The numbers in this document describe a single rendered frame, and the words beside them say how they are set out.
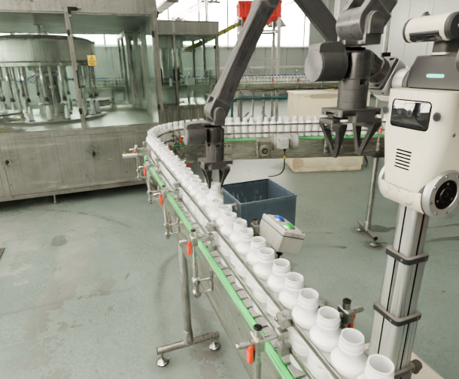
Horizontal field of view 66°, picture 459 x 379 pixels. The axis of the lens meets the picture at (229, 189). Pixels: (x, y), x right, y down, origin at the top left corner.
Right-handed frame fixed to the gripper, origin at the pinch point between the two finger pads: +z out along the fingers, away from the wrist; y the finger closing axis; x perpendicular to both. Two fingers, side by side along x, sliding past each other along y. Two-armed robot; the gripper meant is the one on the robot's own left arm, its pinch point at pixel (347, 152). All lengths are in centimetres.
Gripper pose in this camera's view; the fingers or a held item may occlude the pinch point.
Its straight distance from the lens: 78.4
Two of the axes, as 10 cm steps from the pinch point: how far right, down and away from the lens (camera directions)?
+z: 0.1, 9.5, 3.2
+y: 9.3, -1.3, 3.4
